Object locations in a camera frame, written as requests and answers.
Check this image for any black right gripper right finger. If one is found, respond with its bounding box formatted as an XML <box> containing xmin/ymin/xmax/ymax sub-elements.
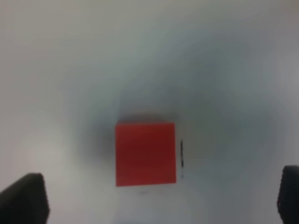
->
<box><xmin>277</xmin><ymin>165</ymin><xmax>299</xmax><ymax>224</ymax></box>

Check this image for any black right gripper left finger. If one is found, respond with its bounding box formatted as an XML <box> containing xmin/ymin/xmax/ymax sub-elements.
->
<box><xmin>0</xmin><ymin>173</ymin><xmax>50</xmax><ymax>224</ymax></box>

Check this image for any red block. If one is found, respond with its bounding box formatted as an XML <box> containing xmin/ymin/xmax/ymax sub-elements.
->
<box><xmin>115</xmin><ymin>122</ymin><xmax>176</xmax><ymax>187</ymax></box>

